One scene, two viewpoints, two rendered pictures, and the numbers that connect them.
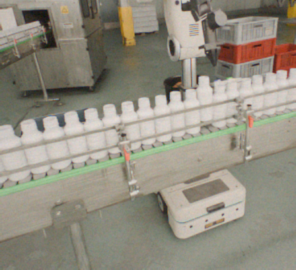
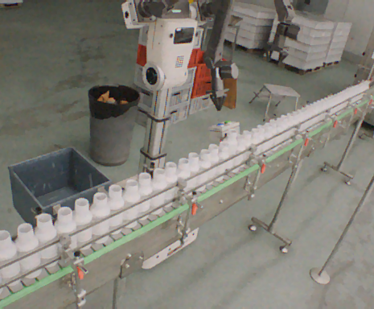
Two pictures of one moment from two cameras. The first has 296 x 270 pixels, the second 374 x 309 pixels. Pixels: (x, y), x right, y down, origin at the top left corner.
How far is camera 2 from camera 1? 0.76 m
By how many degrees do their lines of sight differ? 29
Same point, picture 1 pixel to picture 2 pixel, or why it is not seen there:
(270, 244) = (220, 258)
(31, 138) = (120, 203)
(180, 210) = not seen: hidden behind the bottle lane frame
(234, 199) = not seen: hidden behind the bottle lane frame
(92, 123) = (162, 183)
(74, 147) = (145, 207)
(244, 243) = (200, 262)
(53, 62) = not seen: outside the picture
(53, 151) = (132, 212)
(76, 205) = (139, 257)
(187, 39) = (172, 71)
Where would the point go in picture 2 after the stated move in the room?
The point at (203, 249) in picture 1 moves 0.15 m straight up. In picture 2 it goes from (168, 274) to (171, 259)
